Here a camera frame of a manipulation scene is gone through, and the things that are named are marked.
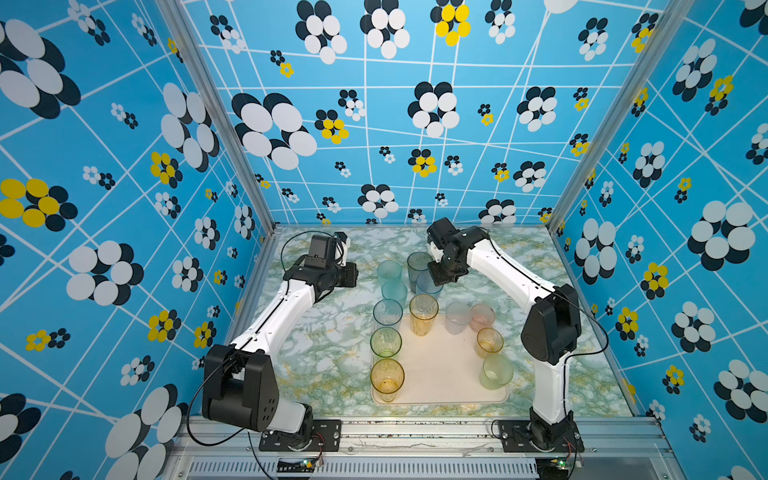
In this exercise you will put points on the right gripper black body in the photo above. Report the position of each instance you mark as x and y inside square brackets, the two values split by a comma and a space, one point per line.
[443, 271]

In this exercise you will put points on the short clear dimpled cup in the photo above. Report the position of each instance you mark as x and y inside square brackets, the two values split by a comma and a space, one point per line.
[458, 317]

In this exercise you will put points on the green tall glass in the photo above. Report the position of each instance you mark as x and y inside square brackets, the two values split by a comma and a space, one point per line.
[385, 343]

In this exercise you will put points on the short pink dimpled cup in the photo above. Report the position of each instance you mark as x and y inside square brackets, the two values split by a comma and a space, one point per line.
[482, 316]

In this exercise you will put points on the aluminium corner post left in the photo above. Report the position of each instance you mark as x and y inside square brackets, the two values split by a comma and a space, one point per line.
[179, 26]

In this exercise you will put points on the short green cup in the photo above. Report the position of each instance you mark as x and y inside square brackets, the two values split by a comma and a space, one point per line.
[497, 371]

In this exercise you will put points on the teal dimpled tall cup front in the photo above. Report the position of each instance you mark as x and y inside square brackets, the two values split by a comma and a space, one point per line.
[395, 290]

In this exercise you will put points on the short yellow cup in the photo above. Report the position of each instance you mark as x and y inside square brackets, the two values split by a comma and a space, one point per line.
[488, 342]

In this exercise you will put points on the aluminium corner post right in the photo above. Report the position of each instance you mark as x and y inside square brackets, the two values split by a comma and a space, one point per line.
[669, 23]

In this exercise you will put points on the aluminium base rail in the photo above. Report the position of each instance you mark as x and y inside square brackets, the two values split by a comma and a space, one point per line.
[429, 448]

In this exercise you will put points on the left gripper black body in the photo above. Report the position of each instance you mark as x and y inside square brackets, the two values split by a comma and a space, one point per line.
[345, 277]

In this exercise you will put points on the blue clear tall glass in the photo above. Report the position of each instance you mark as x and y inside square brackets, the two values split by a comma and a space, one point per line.
[387, 313]

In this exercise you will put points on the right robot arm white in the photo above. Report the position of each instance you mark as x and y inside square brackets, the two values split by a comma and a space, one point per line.
[553, 320]

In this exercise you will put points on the blue tall dimpled cup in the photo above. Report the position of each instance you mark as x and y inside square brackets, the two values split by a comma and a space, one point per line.
[427, 286]

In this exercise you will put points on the yellow tall glass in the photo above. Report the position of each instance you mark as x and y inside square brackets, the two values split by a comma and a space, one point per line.
[423, 310]
[387, 377]

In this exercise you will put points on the grey tall glass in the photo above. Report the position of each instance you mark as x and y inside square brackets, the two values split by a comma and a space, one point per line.
[417, 263]

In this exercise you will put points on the teal dimpled tall cup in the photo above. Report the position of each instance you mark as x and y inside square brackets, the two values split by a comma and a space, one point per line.
[389, 270]
[395, 290]

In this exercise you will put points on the yellow tall glass front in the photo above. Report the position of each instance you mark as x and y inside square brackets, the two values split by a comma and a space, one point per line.
[387, 377]

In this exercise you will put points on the pink rectangular tray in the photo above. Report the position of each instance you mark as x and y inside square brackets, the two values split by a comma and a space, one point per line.
[439, 368]

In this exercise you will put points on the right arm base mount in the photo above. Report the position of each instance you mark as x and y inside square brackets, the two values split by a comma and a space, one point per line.
[525, 436]

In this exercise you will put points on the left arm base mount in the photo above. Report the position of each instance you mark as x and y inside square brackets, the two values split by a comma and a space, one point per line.
[323, 435]

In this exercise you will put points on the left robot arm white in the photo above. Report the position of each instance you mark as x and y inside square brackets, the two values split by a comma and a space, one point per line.
[240, 387]

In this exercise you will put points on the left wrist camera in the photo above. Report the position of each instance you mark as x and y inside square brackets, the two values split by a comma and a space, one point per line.
[341, 249]

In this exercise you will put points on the aluminium corner post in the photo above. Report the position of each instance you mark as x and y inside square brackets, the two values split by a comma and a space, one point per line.
[669, 23]
[179, 26]

